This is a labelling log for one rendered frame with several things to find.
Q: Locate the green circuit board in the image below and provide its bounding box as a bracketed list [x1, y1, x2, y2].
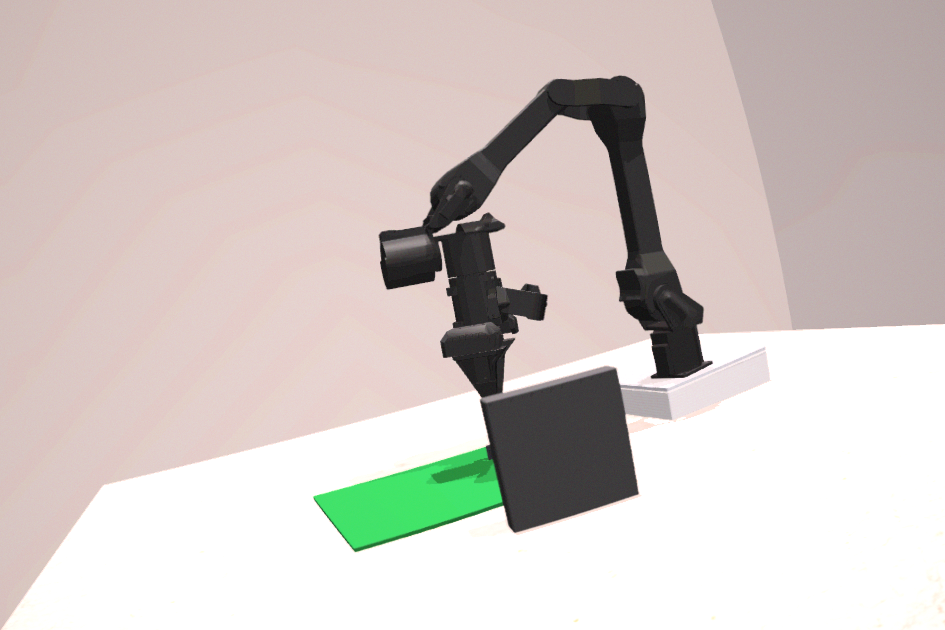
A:
[313, 447, 503, 552]

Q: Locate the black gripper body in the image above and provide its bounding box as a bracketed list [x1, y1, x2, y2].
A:
[440, 270, 519, 358]

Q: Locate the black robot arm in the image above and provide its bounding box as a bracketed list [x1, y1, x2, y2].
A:
[378, 75, 713, 379]

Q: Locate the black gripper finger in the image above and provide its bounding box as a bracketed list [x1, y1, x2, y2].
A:
[497, 338, 515, 393]
[452, 346, 507, 398]

